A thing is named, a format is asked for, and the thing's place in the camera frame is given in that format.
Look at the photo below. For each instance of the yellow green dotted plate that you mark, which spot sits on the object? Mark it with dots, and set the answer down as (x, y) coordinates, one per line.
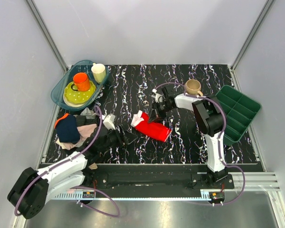
(75, 98)

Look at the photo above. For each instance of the aluminium rail frame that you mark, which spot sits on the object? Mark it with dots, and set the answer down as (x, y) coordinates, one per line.
(267, 182)

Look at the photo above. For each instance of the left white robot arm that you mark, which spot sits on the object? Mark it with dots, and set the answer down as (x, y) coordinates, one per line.
(34, 188)

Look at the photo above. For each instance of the red underwear white trim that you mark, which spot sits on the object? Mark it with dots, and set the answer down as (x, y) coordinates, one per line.
(153, 130)

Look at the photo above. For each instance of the pile of mixed clothes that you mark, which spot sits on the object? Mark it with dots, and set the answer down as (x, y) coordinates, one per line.
(80, 133)

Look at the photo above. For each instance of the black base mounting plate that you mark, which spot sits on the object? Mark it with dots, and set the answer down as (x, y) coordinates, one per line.
(164, 181)

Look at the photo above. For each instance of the orange mug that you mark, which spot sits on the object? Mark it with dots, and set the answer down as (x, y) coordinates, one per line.
(81, 82)

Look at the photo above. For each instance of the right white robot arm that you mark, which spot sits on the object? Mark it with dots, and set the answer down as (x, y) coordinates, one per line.
(210, 119)

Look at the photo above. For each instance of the beige ceramic mug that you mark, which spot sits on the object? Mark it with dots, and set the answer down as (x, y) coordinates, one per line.
(193, 87)

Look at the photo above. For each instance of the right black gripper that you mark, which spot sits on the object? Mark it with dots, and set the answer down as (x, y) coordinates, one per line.
(154, 115)

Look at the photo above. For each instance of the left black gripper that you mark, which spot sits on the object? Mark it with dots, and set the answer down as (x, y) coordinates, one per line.
(123, 137)

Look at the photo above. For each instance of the green divided organizer tray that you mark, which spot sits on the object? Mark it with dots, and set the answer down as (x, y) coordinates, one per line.
(240, 111)

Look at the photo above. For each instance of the cream yellow cup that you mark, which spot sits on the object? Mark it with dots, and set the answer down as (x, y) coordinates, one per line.
(99, 72)

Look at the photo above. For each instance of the teal transparent plastic basin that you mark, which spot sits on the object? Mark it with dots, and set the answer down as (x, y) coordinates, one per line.
(83, 66)

